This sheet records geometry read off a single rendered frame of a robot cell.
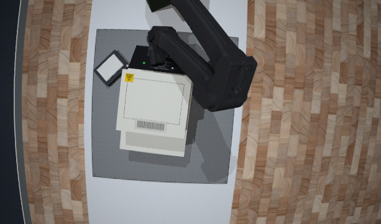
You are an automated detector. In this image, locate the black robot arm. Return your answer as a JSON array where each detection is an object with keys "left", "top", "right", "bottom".
[{"left": 147, "top": 0, "right": 257, "bottom": 112}]

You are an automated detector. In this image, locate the white thermal cycler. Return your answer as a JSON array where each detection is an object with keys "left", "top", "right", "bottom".
[{"left": 116, "top": 45, "right": 193, "bottom": 157}]

